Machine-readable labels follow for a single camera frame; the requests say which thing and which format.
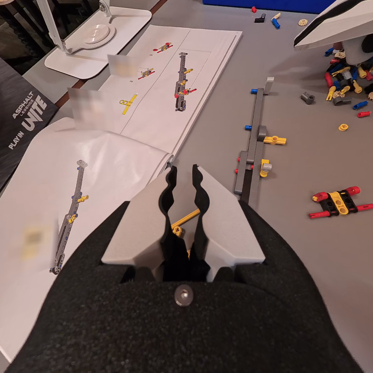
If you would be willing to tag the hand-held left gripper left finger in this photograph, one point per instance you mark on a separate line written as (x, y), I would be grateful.
(140, 230)

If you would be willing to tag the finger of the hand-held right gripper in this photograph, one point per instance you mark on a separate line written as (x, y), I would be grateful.
(343, 26)
(348, 1)

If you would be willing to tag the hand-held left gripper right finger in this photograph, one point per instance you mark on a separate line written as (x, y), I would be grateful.
(230, 233)

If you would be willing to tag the pile of colourful lego pieces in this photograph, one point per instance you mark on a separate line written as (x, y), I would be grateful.
(346, 78)

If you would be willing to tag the yellow lego connector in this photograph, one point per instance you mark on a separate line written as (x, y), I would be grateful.
(177, 230)

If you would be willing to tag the long grey lego beam assembly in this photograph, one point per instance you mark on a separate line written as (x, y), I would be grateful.
(253, 140)

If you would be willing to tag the red yellow black lego assembly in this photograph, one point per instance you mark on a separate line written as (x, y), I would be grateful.
(338, 202)

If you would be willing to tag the tan lego gear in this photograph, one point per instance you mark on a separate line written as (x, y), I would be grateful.
(303, 22)

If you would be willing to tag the blue lego pin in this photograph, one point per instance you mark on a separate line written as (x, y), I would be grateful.
(276, 24)
(360, 105)

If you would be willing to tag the dark grey lego connector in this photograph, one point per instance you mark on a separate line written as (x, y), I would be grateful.
(308, 98)

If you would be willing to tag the yellow round lego piece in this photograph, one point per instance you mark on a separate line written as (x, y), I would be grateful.
(343, 127)

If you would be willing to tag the black lego connector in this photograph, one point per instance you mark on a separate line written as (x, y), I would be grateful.
(259, 18)

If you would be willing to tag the lego instruction booklet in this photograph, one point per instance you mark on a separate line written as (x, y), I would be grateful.
(102, 151)

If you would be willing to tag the black lego set box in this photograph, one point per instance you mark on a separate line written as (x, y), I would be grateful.
(17, 96)

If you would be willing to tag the blue plastic bin stack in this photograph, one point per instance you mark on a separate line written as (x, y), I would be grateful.
(262, 5)

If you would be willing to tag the white document stand wooden board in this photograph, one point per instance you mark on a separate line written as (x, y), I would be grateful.
(87, 61)

